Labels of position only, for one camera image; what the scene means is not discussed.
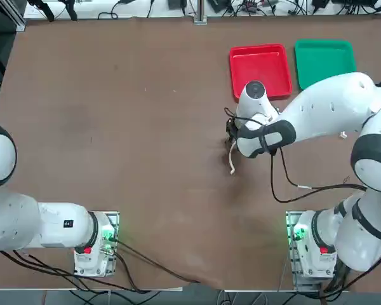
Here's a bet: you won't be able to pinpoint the green plastic tray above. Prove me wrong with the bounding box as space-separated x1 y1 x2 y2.
293 39 358 92

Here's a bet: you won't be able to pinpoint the black right base cables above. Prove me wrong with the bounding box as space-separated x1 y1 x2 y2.
317 259 355 301

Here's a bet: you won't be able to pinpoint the red plastic tray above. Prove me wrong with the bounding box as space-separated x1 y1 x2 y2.
228 43 293 102

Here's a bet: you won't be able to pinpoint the black left base table cables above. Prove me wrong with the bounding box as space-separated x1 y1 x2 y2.
112 240 201 284

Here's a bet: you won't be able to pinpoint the black stand legs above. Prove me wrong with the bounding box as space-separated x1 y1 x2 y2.
27 0 79 22

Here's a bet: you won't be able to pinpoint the aluminium post with bracket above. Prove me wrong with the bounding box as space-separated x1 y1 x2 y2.
194 0 208 25

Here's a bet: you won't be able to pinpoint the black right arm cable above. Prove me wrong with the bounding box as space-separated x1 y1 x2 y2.
224 107 368 204

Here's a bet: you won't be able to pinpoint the black left arm floor cables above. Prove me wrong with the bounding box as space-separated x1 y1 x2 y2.
0 249 166 295

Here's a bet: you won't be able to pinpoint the black box with red ports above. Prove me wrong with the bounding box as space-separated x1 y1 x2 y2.
240 0 263 13

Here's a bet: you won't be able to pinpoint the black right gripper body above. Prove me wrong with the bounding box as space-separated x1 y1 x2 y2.
225 116 241 142

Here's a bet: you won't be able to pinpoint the dark power adapter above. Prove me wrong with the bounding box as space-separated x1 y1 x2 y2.
207 0 233 14

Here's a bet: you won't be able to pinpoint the large white pipe clamp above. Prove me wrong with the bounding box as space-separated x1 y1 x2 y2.
229 141 239 177

